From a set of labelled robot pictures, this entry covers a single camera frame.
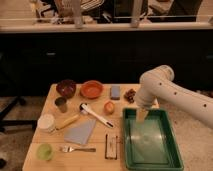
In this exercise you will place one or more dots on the small metal cup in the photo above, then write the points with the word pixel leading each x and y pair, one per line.
pixel 61 104

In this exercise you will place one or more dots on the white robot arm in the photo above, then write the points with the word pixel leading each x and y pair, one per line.
pixel 158 83

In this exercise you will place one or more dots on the dark brown bowl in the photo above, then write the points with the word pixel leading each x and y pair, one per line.
pixel 66 88

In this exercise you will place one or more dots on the green plastic tray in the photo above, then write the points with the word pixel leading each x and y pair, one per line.
pixel 150 145

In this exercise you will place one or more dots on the metal fork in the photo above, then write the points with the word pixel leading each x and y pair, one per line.
pixel 69 149

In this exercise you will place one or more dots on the white plastic cup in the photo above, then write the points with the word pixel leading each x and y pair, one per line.
pixel 46 123

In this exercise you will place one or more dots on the black rectangular case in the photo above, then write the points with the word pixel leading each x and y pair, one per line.
pixel 111 146

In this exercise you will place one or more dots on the grey blue cloth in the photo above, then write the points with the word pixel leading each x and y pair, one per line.
pixel 81 133

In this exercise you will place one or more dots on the blue grey sponge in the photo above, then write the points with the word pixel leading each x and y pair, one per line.
pixel 115 92

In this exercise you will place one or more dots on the dark grape bunch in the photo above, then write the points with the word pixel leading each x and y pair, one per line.
pixel 129 95

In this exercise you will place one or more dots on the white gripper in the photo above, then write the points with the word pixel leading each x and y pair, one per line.
pixel 145 100

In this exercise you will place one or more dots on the orange bowl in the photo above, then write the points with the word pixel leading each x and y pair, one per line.
pixel 91 89

